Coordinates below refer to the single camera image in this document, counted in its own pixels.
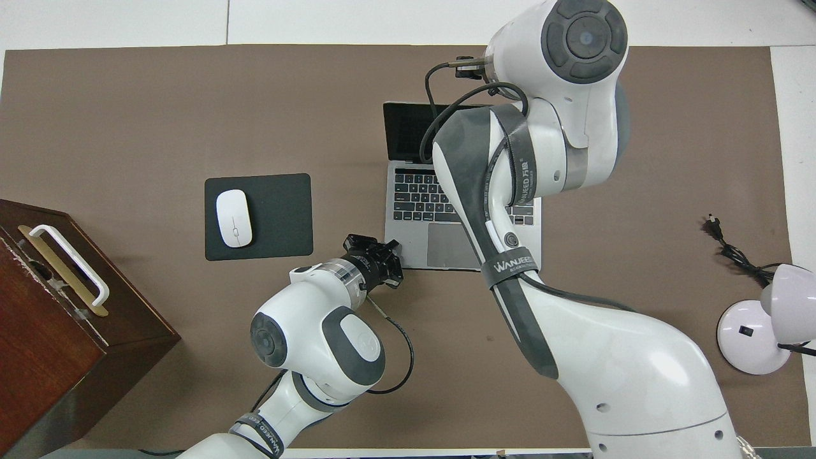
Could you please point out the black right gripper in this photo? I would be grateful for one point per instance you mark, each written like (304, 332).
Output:
(468, 70)

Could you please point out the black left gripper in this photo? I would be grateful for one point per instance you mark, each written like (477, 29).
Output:
(370, 261)

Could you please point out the silver laptop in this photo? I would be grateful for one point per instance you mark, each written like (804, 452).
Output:
(408, 191)

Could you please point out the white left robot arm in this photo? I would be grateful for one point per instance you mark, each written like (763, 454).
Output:
(319, 344)

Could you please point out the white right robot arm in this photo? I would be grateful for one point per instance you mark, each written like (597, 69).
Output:
(605, 357)

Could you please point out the black mouse pad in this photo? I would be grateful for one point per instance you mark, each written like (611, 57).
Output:
(280, 217)

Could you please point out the white computer mouse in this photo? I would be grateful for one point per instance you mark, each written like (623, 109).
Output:
(234, 218)

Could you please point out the brown table mat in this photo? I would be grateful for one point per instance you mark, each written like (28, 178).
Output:
(191, 115)

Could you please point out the dark brown wooden box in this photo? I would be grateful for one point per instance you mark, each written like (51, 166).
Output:
(57, 357)

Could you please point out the white desk lamp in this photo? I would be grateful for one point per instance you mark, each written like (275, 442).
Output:
(749, 338)

